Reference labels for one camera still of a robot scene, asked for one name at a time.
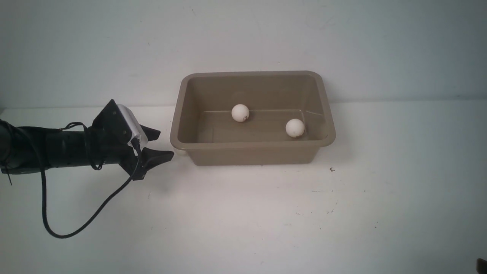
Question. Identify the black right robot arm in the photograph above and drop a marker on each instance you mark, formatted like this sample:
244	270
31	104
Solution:
481	266

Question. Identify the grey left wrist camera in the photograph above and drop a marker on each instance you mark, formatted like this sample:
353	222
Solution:
133	133

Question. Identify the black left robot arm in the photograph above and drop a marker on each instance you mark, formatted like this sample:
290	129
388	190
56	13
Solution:
25	149

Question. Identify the white ping-pong ball with mark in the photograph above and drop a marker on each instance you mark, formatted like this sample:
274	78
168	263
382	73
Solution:
240	113

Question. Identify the tan plastic bin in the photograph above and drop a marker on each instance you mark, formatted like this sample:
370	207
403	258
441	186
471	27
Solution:
204	129

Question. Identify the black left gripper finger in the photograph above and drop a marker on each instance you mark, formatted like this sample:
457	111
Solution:
148	134
153	158

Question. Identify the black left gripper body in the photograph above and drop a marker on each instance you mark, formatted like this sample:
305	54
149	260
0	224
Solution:
107	128

